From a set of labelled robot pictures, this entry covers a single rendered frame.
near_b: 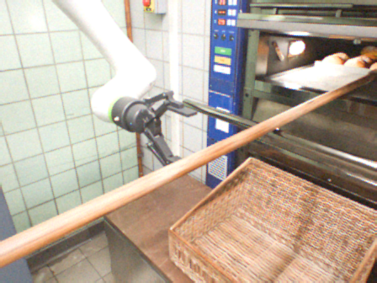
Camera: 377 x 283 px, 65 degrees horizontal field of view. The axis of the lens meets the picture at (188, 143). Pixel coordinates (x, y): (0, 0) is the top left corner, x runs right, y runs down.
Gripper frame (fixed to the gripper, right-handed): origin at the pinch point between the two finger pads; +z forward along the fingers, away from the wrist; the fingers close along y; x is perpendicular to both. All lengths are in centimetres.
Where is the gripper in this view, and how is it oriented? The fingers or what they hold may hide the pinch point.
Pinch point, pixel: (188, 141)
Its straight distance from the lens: 67.1
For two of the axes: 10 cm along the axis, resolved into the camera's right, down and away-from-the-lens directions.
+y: -0.1, 9.0, 4.4
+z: 6.9, 3.3, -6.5
